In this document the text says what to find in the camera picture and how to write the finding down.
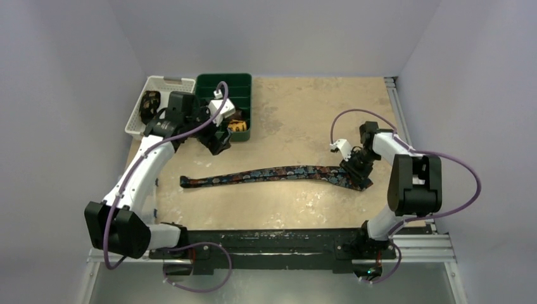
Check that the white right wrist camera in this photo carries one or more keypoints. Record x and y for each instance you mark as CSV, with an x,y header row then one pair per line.
x,y
342,146

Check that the black gold patterned tie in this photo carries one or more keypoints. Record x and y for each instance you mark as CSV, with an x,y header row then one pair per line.
x,y
149,105

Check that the rolled dark red tie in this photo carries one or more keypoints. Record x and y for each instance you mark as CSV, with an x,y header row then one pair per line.
x,y
237,115

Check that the navy floral tie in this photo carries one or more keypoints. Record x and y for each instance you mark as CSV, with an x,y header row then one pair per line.
x,y
272,174

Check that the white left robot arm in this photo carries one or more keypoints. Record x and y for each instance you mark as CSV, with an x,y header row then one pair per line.
x,y
116,224

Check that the white plastic basket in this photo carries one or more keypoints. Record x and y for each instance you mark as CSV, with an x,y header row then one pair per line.
x,y
164,85

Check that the aluminium frame rail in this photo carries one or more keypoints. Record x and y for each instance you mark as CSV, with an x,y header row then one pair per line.
x,y
115,224

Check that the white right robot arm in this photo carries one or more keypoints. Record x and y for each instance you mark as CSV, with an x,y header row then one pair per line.
x,y
414,187

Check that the rolled yellow tie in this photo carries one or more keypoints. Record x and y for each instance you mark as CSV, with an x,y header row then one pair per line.
x,y
238,125

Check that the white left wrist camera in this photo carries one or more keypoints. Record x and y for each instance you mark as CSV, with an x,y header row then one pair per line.
x,y
219,108

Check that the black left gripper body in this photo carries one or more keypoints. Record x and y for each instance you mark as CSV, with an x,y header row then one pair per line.
x,y
206,136

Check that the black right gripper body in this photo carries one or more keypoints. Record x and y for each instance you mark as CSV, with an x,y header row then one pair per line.
x,y
357,170

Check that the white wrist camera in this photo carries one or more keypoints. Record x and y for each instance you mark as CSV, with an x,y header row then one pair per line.
x,y
219,108
342,146

